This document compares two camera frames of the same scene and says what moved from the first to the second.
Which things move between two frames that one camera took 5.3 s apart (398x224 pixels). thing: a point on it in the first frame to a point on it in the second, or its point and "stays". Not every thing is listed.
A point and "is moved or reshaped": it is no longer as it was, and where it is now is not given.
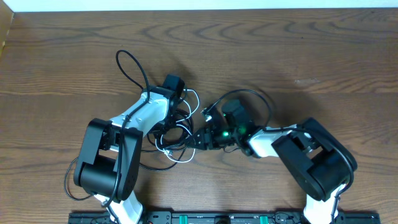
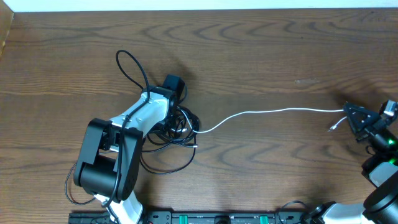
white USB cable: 184,126 is moved or reshaped
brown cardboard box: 6,18 stays
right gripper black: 209,131 to 373,122
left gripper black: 155,130 stays
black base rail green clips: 220,218 stays
